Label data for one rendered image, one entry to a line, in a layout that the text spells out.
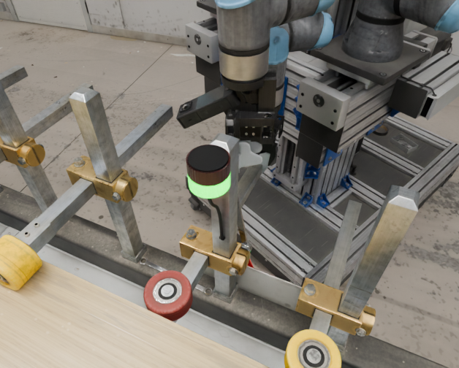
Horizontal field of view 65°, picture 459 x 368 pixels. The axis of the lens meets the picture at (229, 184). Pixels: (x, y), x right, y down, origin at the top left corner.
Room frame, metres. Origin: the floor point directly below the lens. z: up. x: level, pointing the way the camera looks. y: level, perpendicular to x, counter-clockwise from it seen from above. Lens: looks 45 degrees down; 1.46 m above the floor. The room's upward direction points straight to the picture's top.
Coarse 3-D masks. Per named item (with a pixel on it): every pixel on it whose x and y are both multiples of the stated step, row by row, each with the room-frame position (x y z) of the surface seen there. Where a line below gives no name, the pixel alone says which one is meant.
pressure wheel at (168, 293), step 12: (156, 276) 0.33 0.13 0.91; (168, 276) 0.33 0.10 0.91; (180, 276) 0.33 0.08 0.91; (156, 288) 0.31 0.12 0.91; (168, 288) 0.30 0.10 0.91; (180, 288) 0.31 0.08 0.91; (144, 300) 0.29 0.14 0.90; (156, 300) 0.29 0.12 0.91; (168, 300) 0.29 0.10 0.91; (180, 300) 0.28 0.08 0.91; (156, 312) 0.27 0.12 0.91; (168, 312) 0.27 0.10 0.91; (180, 312) 0.27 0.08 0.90
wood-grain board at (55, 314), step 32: (0, 288) 0.31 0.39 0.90; (32, 288) 0.31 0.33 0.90; (64, 288) 0.31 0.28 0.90; (96, 288) 0.31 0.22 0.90; (0, 320) 0.25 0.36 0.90; (32, 320) 0.25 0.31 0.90; (64, 320) 0.25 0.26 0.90; (96, 320) 0.25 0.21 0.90; (128, 320) 0.25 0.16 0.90; (160, 320) 0.25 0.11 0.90; (0, 352) 0.21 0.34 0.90; (32, 352) 0.21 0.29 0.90; (64, 352) 0.21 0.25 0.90; (96, 352) 0.21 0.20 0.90; (128, 352) 0.21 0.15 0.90; (160, 352) 0.21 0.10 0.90; (192, 352) 0.21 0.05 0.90; (224, 352) 0.21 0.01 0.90
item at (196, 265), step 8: (248, 168) 0.66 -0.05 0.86; (256, 168) 0.66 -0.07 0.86; (248, 176) 0.63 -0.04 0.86; (256, 176) 0.63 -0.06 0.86; (240, 184) 0.60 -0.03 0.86; (248, 184) 0.60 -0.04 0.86; (240, 192) 0.57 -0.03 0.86; (248, 192) 0.59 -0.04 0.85; (240, 200) 0.55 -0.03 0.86; (192, 256) 0.40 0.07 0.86; (200, 256) 0.40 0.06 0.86; (192, 264) 0.38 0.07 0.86; (200, 264) 0.38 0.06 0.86; (184, 272) 0.36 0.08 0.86; (192, 272) 0.36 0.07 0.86; (200, 272) 0.37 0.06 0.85; (192, 280) 0.35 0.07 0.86; (192, 288) 0.34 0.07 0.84; (176, 320) 0.28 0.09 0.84
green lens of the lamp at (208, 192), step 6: (228, 180) 0.36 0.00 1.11; (192, 186) 0.35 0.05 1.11; (198, 186) 0.34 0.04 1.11; (204, 186) 0.34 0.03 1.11; (210, 186) 0.34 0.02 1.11; (216, 186) 0.34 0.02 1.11; (222, 186) 0.35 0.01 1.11; (228, 186) 0.36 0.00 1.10; (192, 192) 0.35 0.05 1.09; (198, 192) 0.34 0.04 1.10; (204, 192) 0.34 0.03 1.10; (210, 192) 0.34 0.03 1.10; (216, 192) 0.34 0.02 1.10; (222, 192) 0.35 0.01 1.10; (210, 198) 0.34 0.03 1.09
